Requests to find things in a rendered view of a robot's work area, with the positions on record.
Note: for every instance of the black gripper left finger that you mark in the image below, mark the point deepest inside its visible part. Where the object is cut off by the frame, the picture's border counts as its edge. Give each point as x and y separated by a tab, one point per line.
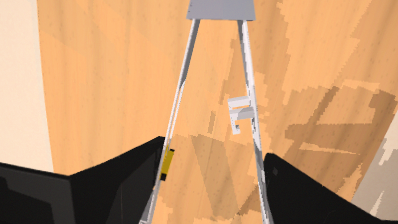
113	192

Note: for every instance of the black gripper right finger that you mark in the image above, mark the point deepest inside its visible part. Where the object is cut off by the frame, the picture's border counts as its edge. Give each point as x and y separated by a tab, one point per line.
296	198

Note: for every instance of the orange flat board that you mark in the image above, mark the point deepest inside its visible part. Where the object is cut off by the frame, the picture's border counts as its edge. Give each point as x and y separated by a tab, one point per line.
326	78

